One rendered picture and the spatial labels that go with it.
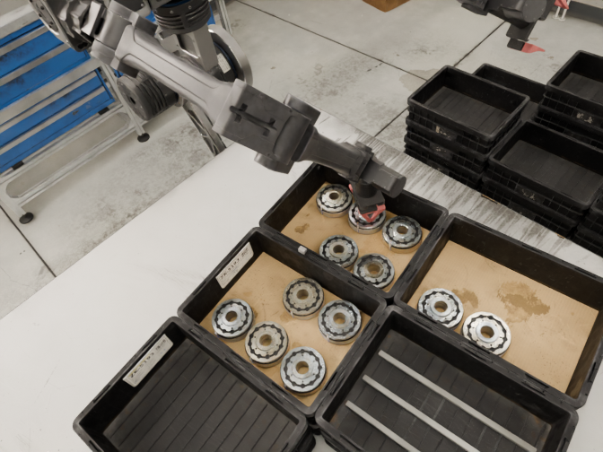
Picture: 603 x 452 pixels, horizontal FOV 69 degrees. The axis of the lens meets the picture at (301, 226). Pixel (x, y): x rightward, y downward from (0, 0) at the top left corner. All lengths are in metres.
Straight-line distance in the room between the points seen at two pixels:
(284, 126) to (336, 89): 2.41
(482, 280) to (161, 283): 0.92
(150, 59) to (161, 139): 2.24
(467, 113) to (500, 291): 1.10
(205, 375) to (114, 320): 0.42
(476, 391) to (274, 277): 0.54
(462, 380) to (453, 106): 1.36
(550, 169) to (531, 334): 1.09
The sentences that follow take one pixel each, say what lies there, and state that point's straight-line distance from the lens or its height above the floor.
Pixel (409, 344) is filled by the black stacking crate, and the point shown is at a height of 0.83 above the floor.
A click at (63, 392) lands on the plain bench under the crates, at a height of 0.70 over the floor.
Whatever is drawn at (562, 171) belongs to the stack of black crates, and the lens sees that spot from 2.12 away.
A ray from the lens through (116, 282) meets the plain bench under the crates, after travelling 1.50.
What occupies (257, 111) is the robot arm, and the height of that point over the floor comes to 1.46.
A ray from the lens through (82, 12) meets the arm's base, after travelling 0.94.
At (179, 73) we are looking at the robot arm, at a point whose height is 1.47.
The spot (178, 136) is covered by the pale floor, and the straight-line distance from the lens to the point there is 2.97.
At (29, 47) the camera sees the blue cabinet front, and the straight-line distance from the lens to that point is 2.62.
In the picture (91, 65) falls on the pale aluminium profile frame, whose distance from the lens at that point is 2.70.
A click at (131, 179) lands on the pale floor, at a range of 2.83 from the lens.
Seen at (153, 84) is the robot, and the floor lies 0.94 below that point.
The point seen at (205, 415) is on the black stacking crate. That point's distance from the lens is 1.09.
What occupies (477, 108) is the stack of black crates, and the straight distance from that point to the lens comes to 2.14.
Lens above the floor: 1.84
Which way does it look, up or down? 54 degrees down
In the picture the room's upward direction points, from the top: 12 degrees counter-clockwise
